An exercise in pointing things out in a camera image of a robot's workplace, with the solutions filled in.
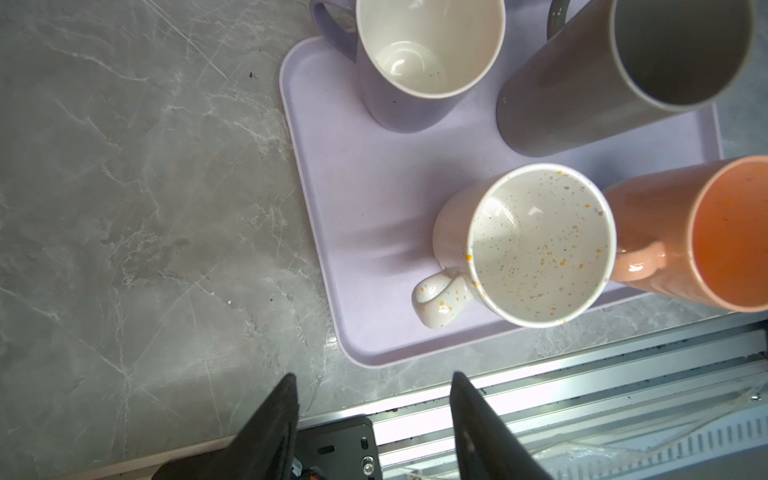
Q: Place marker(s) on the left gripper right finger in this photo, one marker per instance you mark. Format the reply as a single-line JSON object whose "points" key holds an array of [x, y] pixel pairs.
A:
{"points": [[484, 445]]}

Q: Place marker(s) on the white cup lavender outside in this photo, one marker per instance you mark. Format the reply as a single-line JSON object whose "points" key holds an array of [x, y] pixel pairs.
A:
{"points": [[415, 60]]}

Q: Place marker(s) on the orange mug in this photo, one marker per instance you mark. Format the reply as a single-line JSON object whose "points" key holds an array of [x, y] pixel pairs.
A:
{"points": [[697, 233]]}

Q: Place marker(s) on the white mug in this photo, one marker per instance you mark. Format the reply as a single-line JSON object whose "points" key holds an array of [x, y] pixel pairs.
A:
{"points": [[535, 246]]}

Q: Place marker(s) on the aluminium front rail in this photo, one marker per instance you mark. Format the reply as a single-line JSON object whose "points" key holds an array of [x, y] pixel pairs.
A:
{"points": [[632, 409]]}

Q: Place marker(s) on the grey mug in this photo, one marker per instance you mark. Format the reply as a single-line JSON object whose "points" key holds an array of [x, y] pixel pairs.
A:
{"points": [[620, 65]]}

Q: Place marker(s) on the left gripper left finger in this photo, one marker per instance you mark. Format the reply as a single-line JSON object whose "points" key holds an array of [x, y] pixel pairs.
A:
{"points": [[263, 449]]}

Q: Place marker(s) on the lavender silicone tray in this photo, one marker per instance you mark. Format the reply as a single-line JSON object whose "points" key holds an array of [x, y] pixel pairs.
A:
{"points": [[373, 195]]}

